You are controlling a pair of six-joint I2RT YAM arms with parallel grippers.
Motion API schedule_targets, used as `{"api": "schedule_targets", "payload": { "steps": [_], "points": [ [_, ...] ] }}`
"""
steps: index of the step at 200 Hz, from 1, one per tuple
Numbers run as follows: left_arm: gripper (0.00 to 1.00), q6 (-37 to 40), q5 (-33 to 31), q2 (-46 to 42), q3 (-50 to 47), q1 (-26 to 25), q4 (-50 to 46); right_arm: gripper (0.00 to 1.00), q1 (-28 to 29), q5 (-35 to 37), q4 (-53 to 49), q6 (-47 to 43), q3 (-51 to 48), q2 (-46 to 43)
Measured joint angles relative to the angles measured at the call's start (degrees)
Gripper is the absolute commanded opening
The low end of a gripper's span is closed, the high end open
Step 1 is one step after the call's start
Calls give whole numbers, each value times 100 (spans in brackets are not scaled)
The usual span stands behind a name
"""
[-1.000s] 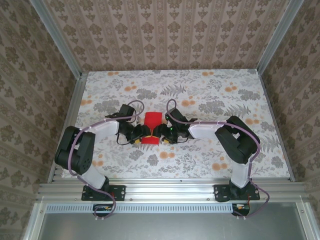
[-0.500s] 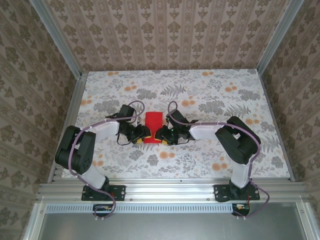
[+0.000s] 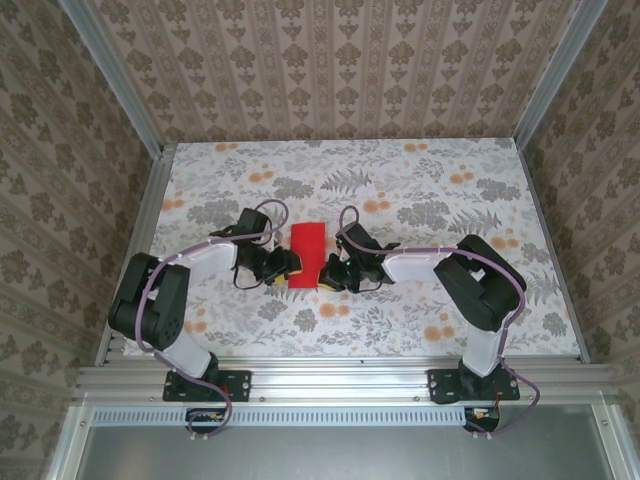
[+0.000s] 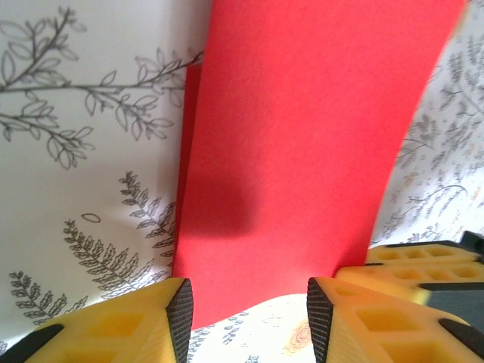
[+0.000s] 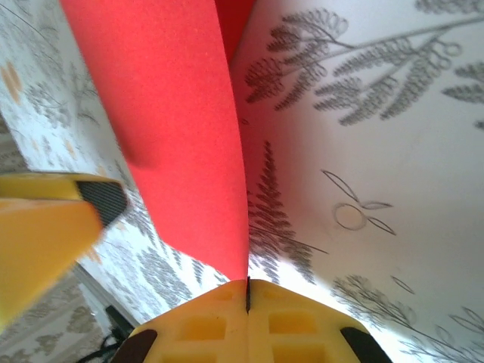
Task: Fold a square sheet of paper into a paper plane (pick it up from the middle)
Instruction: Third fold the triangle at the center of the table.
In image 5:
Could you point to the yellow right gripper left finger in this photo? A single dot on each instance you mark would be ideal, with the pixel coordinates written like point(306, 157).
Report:
point(211, 332)

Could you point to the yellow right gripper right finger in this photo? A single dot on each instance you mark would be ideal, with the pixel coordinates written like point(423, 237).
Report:
point(302, 336)

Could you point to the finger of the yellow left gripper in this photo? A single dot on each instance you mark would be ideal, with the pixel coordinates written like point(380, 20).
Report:
point(56, 187)
point(38, 246)

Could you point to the red square paper sheet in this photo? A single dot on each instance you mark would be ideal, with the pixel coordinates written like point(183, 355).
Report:
point(170, 113)

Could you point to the floral patterned table cover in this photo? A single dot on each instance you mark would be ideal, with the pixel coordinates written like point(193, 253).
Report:
point(378, 151)

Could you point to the aluminium side rail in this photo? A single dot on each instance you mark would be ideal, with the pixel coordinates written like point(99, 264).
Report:
point(102, 293)

